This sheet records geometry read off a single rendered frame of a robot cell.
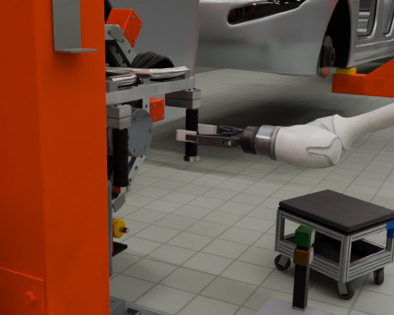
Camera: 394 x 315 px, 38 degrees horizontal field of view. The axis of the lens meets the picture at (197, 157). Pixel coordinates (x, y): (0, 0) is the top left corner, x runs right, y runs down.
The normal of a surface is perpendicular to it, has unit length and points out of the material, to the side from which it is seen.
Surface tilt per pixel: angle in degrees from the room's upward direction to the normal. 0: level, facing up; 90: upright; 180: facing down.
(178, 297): 0
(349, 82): 90
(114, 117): 90
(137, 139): 90
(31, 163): 90
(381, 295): 0
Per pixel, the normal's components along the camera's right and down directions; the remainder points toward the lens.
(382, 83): -0.47, 0.21
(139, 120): 0.88, 0.14
